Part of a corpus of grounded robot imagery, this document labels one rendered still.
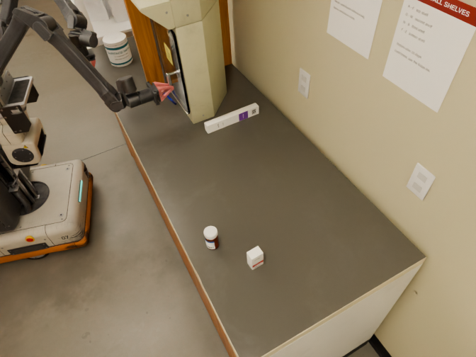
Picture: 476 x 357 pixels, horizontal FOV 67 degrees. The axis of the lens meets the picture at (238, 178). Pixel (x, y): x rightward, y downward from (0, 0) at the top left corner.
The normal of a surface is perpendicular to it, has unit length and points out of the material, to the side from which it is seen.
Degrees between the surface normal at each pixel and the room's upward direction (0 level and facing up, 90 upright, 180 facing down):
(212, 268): 0
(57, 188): 0
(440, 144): 90
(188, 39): 90
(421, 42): 90
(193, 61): 90
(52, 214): 0
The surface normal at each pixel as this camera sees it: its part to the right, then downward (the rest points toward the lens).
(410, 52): -0.88, 0.39
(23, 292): -0.05, -0.65
